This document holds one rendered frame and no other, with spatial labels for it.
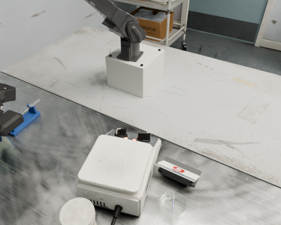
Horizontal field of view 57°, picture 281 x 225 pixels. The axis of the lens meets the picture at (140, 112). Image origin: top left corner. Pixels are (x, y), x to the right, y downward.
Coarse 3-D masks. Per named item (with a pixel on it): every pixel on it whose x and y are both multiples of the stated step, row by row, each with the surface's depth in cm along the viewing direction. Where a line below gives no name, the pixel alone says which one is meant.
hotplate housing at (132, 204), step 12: (156, 144) 59; (156, 156) 59; (144, 180) 50; (84, 192) 50; (96, 192) 48; (108, 192) 48; (120, 192) 48; (144, 192) 49; (96, 204) 52; (108, 204) 50; (120, 204) 49; (132, 204) 48
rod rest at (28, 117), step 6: (30, 108) 73; (24, 114) 73; (30, 114) 73; (36, 114) 73; (24, 120) 71; (30, 120) 72; (18, 126) 69; (24, 126) 70; (12, 132) 68; (18, 132) 69
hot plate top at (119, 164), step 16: (96, 144) 54; (112, 144) 54; (128, 144) 54; (144, 144) 54; (96, 160) 51; (112, 160) 51; (128, 160) 51; (144, 160) 51; (80, 176) 48; (96, 176) 48; (112, 176) 48; (128, 176) 48; (128, 192) 46
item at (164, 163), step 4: (164, 164) 58; (168, 164) 59; (172, 168) 57; (176, 168) 58; (180, 168) 59; (180, 172) 55; (184, 172) 57; (188, 172) 58; (188, 176) 54; (192, 176) 55; (196, 176) 57
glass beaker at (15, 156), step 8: (0, 136) 60; (0, 144) 58; (8, 144) 58; (0, 152) 56; (8, 152) 63; (16, 152) 62; (0, 160) 61; (8, 160) 62; (16, 160) 61; (0, 168) 58; (8, 168) 60; (16, 168) 60
